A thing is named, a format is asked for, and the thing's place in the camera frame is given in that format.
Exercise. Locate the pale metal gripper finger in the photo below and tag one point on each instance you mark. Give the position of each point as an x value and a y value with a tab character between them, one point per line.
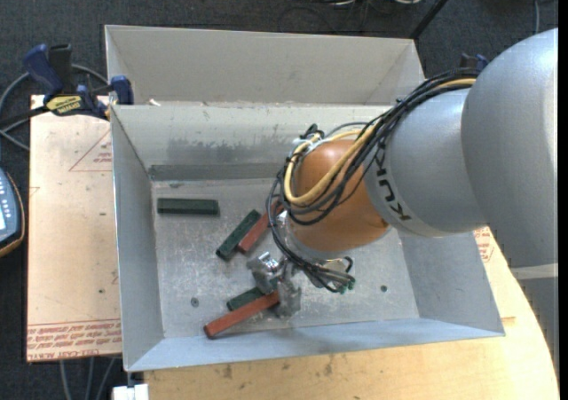
289	300
262	272

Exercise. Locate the grey metal bin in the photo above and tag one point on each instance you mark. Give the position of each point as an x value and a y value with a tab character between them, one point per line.
248	70

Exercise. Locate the brown cardboard board, red print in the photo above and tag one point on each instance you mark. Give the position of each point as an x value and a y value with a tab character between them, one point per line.
71	229

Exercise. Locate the dark green flat block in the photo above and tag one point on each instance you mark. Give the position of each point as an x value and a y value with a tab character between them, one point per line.
237	236
188	206
244	299

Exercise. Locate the red-brown flat block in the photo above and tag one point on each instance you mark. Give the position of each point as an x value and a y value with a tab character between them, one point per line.
239	316
255	232

